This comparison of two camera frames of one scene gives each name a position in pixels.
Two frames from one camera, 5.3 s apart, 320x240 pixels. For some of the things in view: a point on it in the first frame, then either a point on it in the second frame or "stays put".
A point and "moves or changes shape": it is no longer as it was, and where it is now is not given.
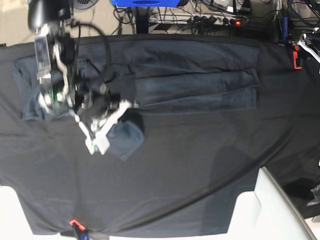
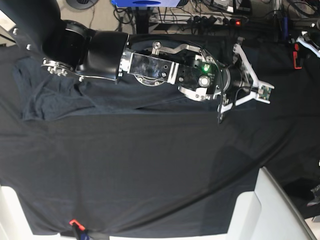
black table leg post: [142, 20] stays put
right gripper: [306, 43] to [311, 39]
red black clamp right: [297, 61] stays put
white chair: [267, 213] stays put
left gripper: [97, 103] to [241, 80]
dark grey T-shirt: [161, 76] moves or changes shape
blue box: [146, 3] stays put
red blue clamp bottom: [79, 230] stays put
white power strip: [177, 18] stays put
